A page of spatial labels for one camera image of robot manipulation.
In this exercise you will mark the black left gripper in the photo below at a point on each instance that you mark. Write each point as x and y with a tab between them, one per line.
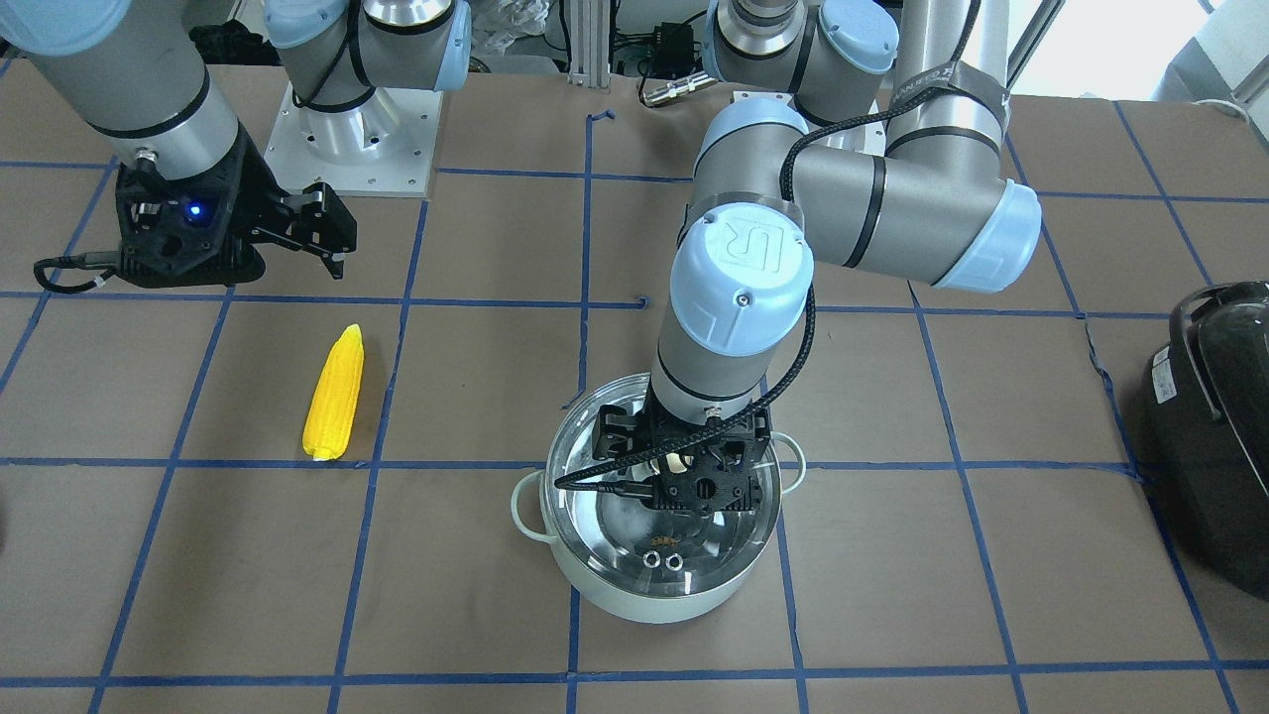
616	433

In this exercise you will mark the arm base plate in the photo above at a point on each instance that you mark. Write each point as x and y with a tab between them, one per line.
383	148
866	139

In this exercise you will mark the yellow plastic corn cob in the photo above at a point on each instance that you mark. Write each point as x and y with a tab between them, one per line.
330	419

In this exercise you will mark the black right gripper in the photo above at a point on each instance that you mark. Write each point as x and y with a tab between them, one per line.
260	191

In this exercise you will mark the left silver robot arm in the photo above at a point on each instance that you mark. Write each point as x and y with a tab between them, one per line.
768	203

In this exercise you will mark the dark rice cooker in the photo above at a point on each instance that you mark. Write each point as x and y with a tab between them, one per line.
1207	405

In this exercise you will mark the pale green cooking pot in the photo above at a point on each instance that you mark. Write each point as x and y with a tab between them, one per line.
654	585

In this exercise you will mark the glass pot lid with knob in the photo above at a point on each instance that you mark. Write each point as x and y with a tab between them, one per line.
664	496

